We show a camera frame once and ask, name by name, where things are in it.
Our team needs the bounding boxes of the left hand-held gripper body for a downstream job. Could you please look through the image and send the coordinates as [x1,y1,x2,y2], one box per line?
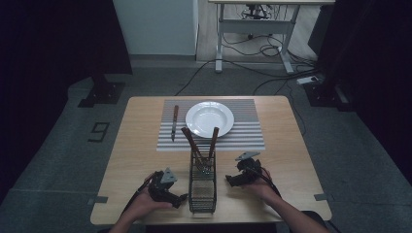
[148,167,179,204]

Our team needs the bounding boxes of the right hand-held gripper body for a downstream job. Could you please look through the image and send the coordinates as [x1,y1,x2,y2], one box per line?
[234,150,263,187]

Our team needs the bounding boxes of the person's right hand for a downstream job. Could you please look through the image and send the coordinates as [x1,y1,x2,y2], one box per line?
[240,176,280,206]

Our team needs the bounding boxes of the person's left hand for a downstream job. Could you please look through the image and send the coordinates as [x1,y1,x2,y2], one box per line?
[126,184,174,224]

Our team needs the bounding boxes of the grey striped placemat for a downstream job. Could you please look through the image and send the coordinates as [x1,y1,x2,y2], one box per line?
[155,98,266,152]

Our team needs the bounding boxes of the white round plate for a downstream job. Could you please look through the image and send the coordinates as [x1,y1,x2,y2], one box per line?
[185,101,235,140]

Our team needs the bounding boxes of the white power strip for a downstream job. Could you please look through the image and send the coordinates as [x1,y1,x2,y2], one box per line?
[295,75,321,86]

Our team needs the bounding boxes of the black stand base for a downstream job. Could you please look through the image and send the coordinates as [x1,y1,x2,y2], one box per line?
[77,73,126,109]
[303,81,355,113]

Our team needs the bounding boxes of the white-framed desk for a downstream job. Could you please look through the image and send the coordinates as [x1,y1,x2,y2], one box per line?
[208,0,336,75]

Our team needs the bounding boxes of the pale partition panel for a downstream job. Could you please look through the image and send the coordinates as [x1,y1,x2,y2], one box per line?
[113,0,199,56]

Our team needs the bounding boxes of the black curtain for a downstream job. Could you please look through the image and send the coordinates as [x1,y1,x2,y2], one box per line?
[0,0,133,205]
[307,0,412,185]

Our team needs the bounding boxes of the black wire mesh cutlery holder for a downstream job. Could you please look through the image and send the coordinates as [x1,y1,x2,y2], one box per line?
[188,150,218,215]

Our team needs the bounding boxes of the left hand-held gripper cable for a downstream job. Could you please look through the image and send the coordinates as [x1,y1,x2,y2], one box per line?
[121,172,157,216]

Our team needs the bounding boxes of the hand-held gripper cable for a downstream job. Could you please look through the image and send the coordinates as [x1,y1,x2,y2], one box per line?
[121,172,157,216]
[249,166,283,198]

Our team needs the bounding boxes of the right hand-held gripper cable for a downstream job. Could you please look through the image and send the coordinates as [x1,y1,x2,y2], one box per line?
[249,166,283,198]

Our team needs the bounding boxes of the wooden-handled cutlery piece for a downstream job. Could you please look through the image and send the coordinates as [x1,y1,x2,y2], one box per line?
[180,126,206,170]

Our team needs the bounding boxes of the wooden-handled table knife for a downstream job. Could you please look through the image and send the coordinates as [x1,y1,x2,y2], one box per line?
[170,104,180,143]

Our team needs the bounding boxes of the black floor cable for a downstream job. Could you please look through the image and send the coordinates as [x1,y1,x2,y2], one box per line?
[174,59,219,97]

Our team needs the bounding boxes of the tangle of black floor cables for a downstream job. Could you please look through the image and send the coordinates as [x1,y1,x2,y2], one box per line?
[222,32,323,97]

